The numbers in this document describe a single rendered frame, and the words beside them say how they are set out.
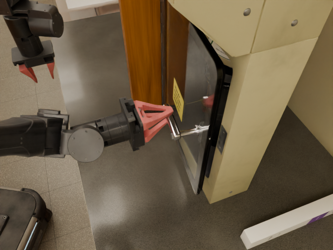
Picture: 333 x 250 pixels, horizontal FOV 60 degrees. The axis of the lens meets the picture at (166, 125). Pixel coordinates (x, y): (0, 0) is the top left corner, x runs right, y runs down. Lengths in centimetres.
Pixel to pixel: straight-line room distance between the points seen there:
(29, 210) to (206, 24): 147
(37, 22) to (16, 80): 204
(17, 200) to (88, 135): 128
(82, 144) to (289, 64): 34
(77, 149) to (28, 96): 211
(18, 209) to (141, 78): 108
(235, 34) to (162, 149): 55
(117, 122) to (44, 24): 31
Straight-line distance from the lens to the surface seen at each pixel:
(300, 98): 105
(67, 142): 48
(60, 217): 188
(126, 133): 56
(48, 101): 247
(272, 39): 42
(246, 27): 38
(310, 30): 45
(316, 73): 97
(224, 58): 54
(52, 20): 74
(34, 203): 169
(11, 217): 170
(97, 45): 126
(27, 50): 82
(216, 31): 36
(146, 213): 77
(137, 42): 78
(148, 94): 91
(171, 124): 57
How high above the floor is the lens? 165
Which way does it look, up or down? 51 degrees down
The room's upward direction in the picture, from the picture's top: straight up
